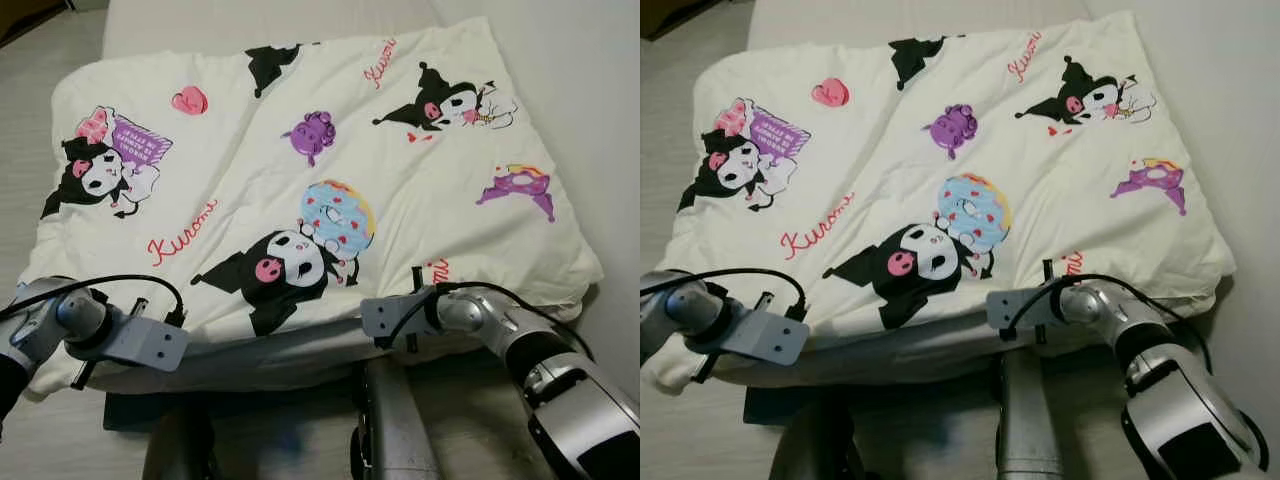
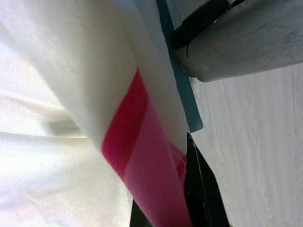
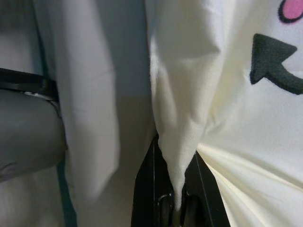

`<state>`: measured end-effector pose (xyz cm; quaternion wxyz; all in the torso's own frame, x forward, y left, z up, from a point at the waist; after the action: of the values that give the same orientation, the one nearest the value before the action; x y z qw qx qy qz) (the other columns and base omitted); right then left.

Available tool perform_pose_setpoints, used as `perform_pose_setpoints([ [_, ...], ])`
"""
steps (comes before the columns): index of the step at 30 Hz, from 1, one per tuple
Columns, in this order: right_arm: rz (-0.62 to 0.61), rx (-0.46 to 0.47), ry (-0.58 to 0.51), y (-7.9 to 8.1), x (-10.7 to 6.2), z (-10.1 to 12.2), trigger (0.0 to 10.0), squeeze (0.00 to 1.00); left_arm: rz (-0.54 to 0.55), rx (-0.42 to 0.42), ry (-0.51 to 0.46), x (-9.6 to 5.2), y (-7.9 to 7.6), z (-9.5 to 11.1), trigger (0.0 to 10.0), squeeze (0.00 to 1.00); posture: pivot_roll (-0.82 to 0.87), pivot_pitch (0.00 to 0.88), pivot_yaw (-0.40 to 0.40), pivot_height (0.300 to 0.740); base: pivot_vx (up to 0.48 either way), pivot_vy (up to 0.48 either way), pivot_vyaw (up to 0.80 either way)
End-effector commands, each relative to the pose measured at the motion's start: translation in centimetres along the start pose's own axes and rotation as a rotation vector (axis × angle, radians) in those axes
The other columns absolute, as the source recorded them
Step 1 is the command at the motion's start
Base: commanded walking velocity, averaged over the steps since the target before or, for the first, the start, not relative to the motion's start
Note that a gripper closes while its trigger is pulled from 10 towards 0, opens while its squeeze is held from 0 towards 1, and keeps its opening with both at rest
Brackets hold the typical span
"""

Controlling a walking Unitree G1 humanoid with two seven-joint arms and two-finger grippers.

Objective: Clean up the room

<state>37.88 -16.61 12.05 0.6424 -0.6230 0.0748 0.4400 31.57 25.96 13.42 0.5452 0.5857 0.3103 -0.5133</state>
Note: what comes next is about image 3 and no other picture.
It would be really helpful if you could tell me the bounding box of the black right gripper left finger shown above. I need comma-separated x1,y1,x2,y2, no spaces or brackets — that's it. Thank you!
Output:
131,134,178,227

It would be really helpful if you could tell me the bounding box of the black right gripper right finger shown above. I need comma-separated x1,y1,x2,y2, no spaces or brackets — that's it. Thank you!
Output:
180,151,232,227

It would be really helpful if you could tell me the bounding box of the cream cartoon print blanket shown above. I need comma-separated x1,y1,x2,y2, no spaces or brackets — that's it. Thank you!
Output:
144,0,303,227

